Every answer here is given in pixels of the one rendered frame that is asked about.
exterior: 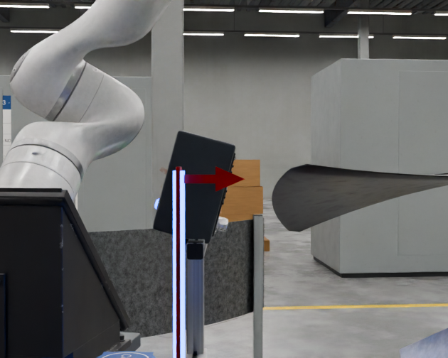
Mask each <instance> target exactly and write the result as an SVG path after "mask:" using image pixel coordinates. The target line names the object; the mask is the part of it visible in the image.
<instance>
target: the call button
mask: <svg viewBox="0 0 448 358"><path fill-rule="evenodd" d="M96 358H156V357H155V356H154V355H153V352H137V351H122V352H103V354H102V355H100V356H98V357H96Z"/></svg>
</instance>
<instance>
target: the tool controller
mask: <svg viewBox="0 0 448 358"><path fill-rule="evenodd" d="M235 159H236V156H235V145H234V144H232V143H228V142H224V141H220V140H217V139H212V138H209V137H206V136H201V135H198V134H193V133H190V132H187V131H182V130H180V131H178V133H177V136H176V140H175V143H174V148H173V151H172V154H171V159H170V162H169V166H168V170H167V173H166V177H165V181H164V186H163V188H162V191H161V197H160V200H159V204H158V207H157V211H156V215H155V218H154V223H153V229H154V230H156V231H159V232H164V233H167V234H172V235H173V171H174V170H176V167H177V166H181V167H182V170H184V171H185V175H215V167H218V168H221V169H223V170H226V171H227V172H229V173H232V171H231V170H232V168H233V167H234V165H233V162H234V160H235ZM227 190H228V187H226V188H223V189H221V190H218V191H215V183H185V244H187V241H188V240H189V239H195V240H199V239H204V240H205V244H209V243H210V241H211V237H213V236H214V234H215V233H216V229H217V230H219V231H222V232H226V229H227V226H228V219H226V218H223V217H219V214H220V210H221V207H222V205H223V204H224V199H225V195H226V192H227Z"/></svg>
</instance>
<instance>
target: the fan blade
mask: <svg viewBox="0 0 448 358"><path fill-rule="evenodd" d="M446 185H448V173H442V174H435V175H415V174H402V173H382V172H373V171H365V170H351V169H345V168H333V167H326V166H316V165H311V164H305V165H302V166H297V167H293V168H290V169H289V170H288V171H287V172H286V173H285V174H284V175H283V176H282V177H281V178H280V179H279V180H278V181H277V183H276V185H275V187H274V190H273V192H272V206H273V209H274V212H275V214H276V216H277V218H278V219H279V221H280V222H281V223H282V224H283V225H284V227H285V228H286V229H287V230H289V231H293V232H301V231H303V230H305V229H308V228H310V227H313V226H315V225H317V224H320V223H322V222H325V221H327V220H330V219H333V218H335V217H338V216H341V215H344V214H346V213H349V212H352V211H355V210H359V209H361V208H364V207H367V206H370V205H374V204H376V203H379V202H383V201H386V200H390V199H393V198H396V197H400V196H403V195H409V194H412V193H415V192H420V191H423V190H429V189H432V188H438V187H442V186H446Z"/></svg>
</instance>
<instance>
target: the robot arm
mask: <svg viewBox="0 0 448 358"><path fill-rule="evenodd" d="M170 2H171V0H96V2H95V3H94V4H93V5H92V6H91V7H90V8H89V9H88V10H87V11H86V12H85V13H84V14H83V15H82V16H81V17H80V18H78V19H77V20H76V21H74V22H73V23H71V24H70V25H69V26H67V27H65V28H64V29H62V30H60V31H58V32H57V33H55V34H53V35H51V36H49V37H48V38H46V39H44V40H42V41H41V42H40V43H38V44H36V45H35V46H33V47H32V48H31V49H28V50H27V51H26V52H25V53H24V54H23V55H22V56H21V58H20V59H19V60H18V62H17V63H16V64H15V66H14V68H13V70H12V73H11V75H10V78H9V79H10V88H11V92H12V94H13V96H15V98H16V99H17V101H18V102H19V103H21V104H22V105H23V106H24V107H25V108H27V109H28V110H30V111H32V112H33V113H35V114H37V115H39V116H41V117H43V118H44V119H46V120H48V121H39V122H34V123H31V124H28V125H26V126H25V127H23V128H22V130H20V132H19V133H18V134H17V136H16V138H15V139H14V142H13V143H12V144H11V147H10V149H9V151H8V153H7V154H6V157H5V159H4V161H3V163H2V164H1V167H0V188H62V189H63V190H68V192H69V194H70V197H71V199H72V201H73V202H74V201H75V197H76V195H77V193H78V190H79V187H80V184H81V182H82V179H83V177H84V174H85V172H86V170H87V167H88V166H89V165H90V164H91V162H93V161H95V160H98V159H101V158H104V157H107V156H110V155H112V154H114V153H116V152H118V151H121V150H122V149H123V148H125V147H126V146H127V145H129V144H130V143H131V142H133V140H134V139H135V138H136V136H137V135H138V133H140V131H141V129H142V126H143V123H144V107H143V104H142V101H141V100H140V98H139V97H138V96H137V95H136V94H135V93H134V92H133V91H132V90H131V89H130V88H128V87H127V86H126V85H123V84H122V83H121V82H119V81H118V80H116V79H114V78H113V77H110V76H109V75H107V74H106V73H104V72H102V71H101V70H98V69H97V68H96V67H94V66H92V65H90V64H89V63H87V62H85V61H84V60H83V58H84V57H85V55H86V54H88V53H89V52H90V51H92V50H96V49H99V48H112V47H120V46H124V45H129V44H131V43H134V42H136V41H138V40H140V39H141V38H143V37H144V36H145V35H146V34H147V33H148V32H149V31H150V30H151V29H152V28H153V27H154V26H155V24H156V23H157V21H158V20H159V19H160V18H161V16H162V14H163V13H164V12H165V10H166V8H167V6H168V5H169V4H170Z"/></svg>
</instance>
